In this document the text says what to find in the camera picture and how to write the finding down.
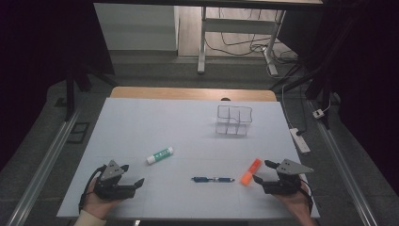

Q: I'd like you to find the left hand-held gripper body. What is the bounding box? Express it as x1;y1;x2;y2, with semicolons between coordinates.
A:
93;159;136;202

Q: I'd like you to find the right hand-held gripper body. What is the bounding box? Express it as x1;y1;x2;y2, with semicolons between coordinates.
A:
262;158;314;196

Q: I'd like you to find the orange highlighter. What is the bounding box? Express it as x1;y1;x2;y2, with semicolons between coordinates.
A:
240;157;263;186

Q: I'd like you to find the green and white glue stick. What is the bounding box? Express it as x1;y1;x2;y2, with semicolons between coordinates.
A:
146;146;174;165

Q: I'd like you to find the blue pen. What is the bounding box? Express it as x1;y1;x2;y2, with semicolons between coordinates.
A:
191;176;235;184

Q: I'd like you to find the clear plastic pen organizer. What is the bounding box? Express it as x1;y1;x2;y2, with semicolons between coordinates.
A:
215;105;254;137

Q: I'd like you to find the person's left hand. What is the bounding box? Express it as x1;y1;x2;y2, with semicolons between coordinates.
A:
82;178;121;220

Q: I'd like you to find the person's right hand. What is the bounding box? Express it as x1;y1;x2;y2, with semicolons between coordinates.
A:
272;181;314;219

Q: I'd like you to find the white power strip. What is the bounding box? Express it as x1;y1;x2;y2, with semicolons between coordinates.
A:
289;127;311;154

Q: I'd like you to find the white table cover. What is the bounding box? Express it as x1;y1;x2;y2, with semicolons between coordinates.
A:
56;97;321;219

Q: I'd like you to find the black stand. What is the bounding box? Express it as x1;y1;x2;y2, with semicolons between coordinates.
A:
269;60;334;130
64;60;120;122

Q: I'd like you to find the black curtain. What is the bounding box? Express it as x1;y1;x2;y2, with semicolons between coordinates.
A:
0;0;116;172
277;0;399;197

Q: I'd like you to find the white cabinet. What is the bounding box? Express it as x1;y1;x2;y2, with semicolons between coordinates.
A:
93;3;180;52

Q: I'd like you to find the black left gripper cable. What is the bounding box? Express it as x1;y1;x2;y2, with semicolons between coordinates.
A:
78;164;107;215

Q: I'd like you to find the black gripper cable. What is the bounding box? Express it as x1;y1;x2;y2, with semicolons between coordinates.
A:
78;164;107;215
300;178;314;216

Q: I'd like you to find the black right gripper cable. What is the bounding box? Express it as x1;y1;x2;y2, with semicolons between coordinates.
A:
300;178;314;216

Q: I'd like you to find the aluminium floor rail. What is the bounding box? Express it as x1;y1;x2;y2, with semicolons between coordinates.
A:
6;106;82;226
309;100;379;226

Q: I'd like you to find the tangle of floor cables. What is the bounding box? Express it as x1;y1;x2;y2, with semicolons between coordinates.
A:
205;8;299;69

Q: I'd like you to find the white desk frame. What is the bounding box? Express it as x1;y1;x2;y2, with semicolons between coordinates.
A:
197;6;287;76

